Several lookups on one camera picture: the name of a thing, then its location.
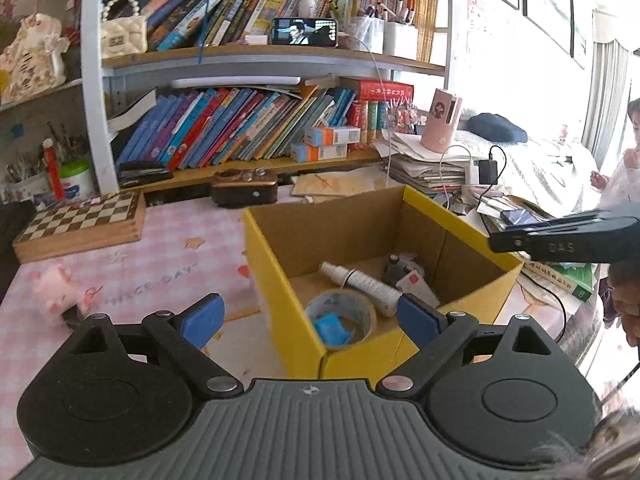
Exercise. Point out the black stapler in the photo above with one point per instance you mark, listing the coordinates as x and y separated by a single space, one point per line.
145 174

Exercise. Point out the white squeeze bottle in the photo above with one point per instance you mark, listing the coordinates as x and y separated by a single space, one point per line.
370 287

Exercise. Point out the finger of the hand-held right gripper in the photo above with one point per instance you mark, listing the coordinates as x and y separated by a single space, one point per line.
575 242

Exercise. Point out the wooden chessboard box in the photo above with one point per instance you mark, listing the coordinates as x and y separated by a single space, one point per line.
85 220

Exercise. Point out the white pen holder with pens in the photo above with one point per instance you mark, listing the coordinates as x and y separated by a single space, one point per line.
25 185

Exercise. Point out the black binder clip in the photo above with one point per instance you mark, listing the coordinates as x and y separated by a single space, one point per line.
72 318

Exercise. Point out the white bookshelf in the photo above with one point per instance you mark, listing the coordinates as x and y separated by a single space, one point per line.
95 60

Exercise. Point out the white pen cup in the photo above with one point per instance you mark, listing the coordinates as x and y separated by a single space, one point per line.
367 35
400 41

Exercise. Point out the row of upright books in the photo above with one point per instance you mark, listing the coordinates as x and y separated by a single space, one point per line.
380 120

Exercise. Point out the white paperback book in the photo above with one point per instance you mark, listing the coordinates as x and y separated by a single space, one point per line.
131 112

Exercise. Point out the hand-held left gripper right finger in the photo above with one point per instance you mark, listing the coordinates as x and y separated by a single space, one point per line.
416 317

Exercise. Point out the pale curtain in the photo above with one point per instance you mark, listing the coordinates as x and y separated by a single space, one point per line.
612 90

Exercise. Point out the row of shelf books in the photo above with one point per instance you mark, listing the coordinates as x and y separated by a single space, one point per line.
225 10

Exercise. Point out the grey fur trim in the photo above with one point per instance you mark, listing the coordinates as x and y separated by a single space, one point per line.
610 450

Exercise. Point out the person's right hand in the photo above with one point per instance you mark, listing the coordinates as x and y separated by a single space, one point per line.
627 310

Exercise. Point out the white bed blanket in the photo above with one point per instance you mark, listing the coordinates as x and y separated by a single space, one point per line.
550 170

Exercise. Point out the dark blue cushion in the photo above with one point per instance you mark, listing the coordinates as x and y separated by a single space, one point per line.
497 127

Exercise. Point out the clear tape roll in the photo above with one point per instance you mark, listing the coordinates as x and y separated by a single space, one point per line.
362 310

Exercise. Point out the pink plush pig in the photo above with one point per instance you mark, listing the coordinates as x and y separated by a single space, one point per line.
57 287

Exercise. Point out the grey small bottle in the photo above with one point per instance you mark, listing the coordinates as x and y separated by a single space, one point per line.
392 270

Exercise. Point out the white quilted handbag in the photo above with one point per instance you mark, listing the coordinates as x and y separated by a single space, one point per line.
124 35

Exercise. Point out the small white box red label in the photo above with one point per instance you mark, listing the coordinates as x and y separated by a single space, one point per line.
417 285

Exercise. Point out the thick red book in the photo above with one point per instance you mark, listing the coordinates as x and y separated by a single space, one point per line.
382 91

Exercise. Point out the cream floral ornament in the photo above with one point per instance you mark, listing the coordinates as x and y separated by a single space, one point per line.
32 60

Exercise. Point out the white jar green lid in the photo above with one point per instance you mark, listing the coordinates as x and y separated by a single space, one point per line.
77 185

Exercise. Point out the small white shelf bottle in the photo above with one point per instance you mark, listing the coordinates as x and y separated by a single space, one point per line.
308 5

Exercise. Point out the green book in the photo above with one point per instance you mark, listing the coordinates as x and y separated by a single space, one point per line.
565 280

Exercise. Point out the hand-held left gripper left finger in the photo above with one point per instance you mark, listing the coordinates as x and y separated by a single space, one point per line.
202 319

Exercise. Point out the small blue item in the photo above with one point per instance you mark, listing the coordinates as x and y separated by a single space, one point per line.
332 330

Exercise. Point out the white power adapter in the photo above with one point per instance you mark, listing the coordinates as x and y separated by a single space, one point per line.
472 174

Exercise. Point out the dark wooden box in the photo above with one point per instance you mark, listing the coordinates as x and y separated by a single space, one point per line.
245 192

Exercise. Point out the orange white medicine box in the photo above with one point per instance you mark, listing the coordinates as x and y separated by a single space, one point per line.
332 135
320 152

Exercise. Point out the stack of papers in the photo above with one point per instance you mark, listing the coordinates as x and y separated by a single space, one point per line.
425 167

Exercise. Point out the yellow cardboard box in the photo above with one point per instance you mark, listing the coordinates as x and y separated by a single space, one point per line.
285 300

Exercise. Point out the pink cylindrical container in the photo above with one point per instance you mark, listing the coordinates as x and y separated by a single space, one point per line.
440 120

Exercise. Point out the brown paper envelope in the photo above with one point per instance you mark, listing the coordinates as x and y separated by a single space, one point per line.
340 182

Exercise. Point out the row of leaning books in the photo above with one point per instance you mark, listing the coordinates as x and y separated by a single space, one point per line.
235 125

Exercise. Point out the smartphone with lit screen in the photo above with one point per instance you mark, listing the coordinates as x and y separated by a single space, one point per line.
305 31

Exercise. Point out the black power adapter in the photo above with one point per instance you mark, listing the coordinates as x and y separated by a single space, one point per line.
489 172

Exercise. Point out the pink checked desktop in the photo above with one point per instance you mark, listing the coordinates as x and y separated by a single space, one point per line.
150 270

